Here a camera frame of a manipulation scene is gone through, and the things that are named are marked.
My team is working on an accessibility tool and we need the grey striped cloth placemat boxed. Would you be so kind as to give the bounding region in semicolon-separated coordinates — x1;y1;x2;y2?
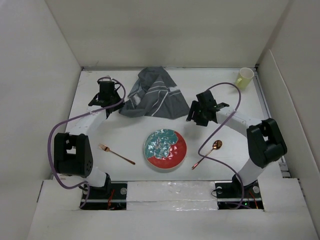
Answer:
119;66;190;120

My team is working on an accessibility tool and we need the red and teal plate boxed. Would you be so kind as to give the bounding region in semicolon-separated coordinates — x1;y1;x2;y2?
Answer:
143;128;187;173

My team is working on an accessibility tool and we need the pale yellow mug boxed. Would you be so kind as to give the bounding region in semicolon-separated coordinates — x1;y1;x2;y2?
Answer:
235;67;255;90

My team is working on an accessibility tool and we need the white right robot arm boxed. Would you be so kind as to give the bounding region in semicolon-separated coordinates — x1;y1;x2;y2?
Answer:
186;90;288;197

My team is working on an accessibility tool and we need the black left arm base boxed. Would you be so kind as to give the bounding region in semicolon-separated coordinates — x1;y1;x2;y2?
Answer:
80;181;128;211

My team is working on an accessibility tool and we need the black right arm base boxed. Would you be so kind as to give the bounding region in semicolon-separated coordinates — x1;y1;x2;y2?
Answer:
211;180;264;210

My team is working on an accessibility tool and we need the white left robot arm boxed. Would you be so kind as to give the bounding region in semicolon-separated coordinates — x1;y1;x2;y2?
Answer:
51;76;125;199

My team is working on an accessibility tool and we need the copper spoon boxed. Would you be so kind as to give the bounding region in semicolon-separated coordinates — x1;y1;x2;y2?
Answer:
191;140;223;170

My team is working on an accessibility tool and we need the copper fork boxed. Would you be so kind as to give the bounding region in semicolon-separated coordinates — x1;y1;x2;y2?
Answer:
98;143;136;165

